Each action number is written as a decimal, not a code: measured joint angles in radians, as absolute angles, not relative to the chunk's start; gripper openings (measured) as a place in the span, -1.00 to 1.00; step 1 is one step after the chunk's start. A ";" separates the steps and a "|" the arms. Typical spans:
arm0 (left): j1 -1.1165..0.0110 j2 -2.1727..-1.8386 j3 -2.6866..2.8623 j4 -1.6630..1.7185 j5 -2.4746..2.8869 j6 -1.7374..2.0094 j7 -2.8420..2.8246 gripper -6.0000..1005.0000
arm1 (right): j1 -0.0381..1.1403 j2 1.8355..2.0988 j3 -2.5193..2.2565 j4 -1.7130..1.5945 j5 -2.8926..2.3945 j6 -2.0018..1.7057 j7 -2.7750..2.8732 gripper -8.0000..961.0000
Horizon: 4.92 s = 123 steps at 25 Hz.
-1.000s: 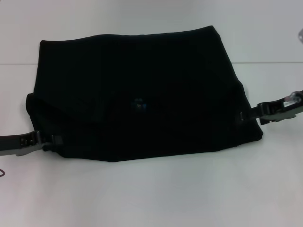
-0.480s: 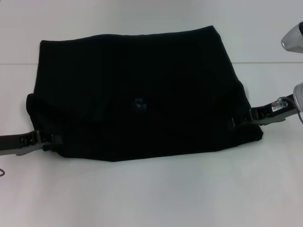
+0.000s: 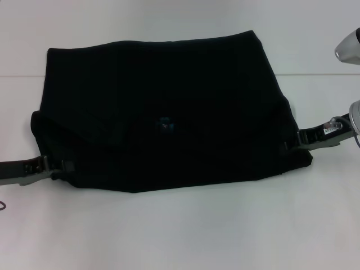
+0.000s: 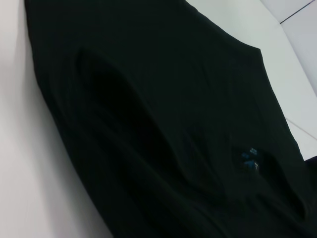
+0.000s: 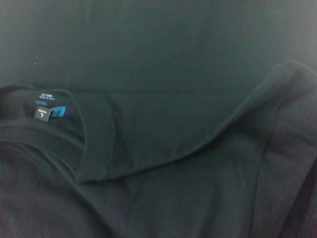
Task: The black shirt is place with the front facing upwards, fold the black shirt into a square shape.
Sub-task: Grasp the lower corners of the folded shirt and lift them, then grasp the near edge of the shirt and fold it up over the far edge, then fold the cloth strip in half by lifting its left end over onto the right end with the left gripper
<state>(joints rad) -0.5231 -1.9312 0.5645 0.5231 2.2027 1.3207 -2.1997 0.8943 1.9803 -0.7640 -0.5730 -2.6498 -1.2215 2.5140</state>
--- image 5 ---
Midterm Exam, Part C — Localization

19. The black shirt with FREE print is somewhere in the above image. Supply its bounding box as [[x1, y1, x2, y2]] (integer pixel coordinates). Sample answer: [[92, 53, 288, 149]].
[[0, 0, 317, 238]]

